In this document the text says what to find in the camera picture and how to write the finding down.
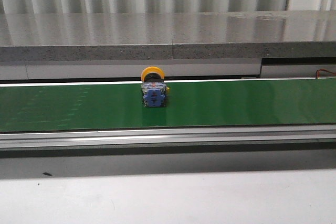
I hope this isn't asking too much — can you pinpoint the grey stone counter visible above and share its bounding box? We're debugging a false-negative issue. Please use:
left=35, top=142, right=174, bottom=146
left=1, top=11, right=335, bottom=81

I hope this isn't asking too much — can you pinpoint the orange wire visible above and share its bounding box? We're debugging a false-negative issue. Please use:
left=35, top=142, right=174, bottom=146
left=315, top=69, right=336, bottom=79

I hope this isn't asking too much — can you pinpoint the silver conveyor frame rail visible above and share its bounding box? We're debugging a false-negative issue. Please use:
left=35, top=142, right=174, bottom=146
left=1, top=124, right=335, bottom=151

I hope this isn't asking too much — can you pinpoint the green conveyor belt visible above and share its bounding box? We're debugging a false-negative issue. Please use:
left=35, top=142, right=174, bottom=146
left=1, top=78, right=335, bottom=132

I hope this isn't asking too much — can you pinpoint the yellow push button switch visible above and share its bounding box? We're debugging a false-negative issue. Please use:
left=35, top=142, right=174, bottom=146
left=140, top=66, right=169, bottom=108

